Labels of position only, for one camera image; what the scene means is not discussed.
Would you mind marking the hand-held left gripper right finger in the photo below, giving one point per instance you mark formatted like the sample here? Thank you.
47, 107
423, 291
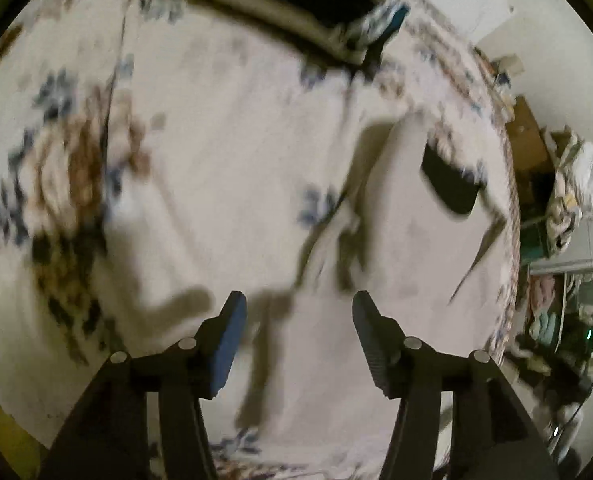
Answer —
375, 346

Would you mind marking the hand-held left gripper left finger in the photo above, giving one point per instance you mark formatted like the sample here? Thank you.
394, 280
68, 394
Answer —
228, 341

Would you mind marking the white small garment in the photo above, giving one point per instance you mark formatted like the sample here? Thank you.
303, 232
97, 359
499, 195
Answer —
376, 195

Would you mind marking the pile of folded pastel clothes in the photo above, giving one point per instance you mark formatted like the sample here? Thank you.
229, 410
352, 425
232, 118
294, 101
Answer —
543, 310

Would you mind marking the floral printed bed blanket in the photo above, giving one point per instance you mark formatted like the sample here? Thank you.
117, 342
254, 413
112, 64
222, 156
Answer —
216, 160

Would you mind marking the black device with green light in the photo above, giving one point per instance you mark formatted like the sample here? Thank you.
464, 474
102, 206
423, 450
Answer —
578, 342

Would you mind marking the yellow board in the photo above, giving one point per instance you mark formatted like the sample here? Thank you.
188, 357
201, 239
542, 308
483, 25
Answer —
7, 435

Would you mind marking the white bundled bedding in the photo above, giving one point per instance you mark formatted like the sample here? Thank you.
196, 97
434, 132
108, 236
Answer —
580, 185

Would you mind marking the blue white patterned cloth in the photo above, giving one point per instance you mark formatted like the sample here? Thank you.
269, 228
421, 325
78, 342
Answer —
379, 19

